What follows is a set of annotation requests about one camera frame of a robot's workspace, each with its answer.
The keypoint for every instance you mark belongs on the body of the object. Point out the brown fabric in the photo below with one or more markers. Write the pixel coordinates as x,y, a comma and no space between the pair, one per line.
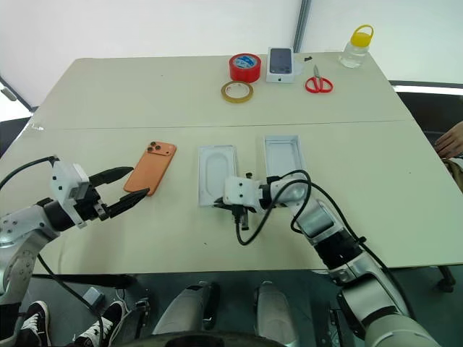
456,173

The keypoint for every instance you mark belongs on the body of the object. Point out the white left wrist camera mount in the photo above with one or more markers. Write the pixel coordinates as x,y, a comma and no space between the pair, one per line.
63,180

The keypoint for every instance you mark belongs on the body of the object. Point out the silver black rounded shell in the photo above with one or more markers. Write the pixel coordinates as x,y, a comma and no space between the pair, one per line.
275,314
184,311

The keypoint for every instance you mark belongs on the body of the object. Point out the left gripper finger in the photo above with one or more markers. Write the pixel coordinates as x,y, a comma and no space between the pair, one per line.
126,202
112,174

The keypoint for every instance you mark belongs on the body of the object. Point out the red tape roll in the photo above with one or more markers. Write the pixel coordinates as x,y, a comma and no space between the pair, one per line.
235,74

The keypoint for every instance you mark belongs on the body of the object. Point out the black table caster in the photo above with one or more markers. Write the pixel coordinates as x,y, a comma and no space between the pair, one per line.
448,282

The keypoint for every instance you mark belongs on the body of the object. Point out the clear yellowish tape roll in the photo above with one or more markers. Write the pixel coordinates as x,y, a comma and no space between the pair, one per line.
226,95

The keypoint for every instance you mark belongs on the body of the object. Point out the clear jar with yellow lid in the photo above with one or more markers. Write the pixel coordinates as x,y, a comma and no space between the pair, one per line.
354,54

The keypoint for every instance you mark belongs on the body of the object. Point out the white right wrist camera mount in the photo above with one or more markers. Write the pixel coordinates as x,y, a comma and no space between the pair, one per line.
238,189

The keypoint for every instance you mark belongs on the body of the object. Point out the black table frame bar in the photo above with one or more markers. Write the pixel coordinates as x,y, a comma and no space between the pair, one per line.
90,280

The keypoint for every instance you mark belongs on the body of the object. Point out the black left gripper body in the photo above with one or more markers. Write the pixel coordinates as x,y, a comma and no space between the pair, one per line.
88,206

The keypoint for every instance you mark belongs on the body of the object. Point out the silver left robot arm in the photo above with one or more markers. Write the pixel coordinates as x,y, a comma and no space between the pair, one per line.
21,224

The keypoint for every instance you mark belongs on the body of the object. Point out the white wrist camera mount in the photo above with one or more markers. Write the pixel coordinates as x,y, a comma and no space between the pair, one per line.
238,189
63,180

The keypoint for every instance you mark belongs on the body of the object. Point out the dark rounded robot base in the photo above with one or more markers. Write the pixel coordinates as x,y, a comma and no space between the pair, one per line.
213,341

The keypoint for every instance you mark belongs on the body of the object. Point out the black white sneaker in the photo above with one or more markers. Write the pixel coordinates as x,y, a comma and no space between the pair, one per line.
105,323
34,325

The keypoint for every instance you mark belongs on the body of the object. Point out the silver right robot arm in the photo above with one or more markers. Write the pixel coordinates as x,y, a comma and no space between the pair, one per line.
318,217

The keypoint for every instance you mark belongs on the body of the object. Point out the white box with phone print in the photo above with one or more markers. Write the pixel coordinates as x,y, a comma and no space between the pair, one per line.
280,61

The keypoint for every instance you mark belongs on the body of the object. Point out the orange smartphone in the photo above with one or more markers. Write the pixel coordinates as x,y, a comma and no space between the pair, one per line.
150,168

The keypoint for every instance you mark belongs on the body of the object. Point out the grey power adapter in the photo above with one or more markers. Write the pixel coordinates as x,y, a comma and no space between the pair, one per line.
93,297

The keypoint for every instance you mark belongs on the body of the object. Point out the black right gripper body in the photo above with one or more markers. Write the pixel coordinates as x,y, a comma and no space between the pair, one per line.
241,218

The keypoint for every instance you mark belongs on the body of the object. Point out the bystander bare hand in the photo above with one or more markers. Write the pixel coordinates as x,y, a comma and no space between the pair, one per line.
452,142

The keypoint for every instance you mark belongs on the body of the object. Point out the grey vertical pole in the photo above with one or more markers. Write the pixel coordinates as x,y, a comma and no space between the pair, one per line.
302,25

